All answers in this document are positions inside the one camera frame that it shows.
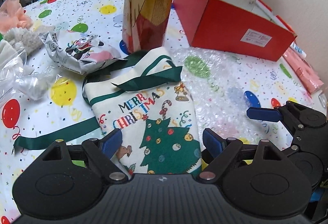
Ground clear plastic bag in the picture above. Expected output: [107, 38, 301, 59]
[1, 48, 60, 106]

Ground red cardboard box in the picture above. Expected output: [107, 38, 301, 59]
[173, 0, 297, 61]

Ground Christmas tote bag green straps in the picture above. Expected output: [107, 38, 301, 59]
[13, 46, 203, 179]

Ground bubble wrap sheet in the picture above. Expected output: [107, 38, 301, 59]
[168, 47, 288, 142]

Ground pink mesh bath sponge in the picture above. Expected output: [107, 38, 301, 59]
[0, 0, 33, 35]

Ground amber drink bottle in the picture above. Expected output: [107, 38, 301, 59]
[122, 0, 172, 53]

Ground silver printed snack bag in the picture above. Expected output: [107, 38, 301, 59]
[39, 30, 123, 75]

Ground white fluffy cloth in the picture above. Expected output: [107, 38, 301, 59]
[3, 27, 43, 56]

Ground pink tissue pack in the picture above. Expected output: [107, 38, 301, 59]
[283, 48, 324, 94]

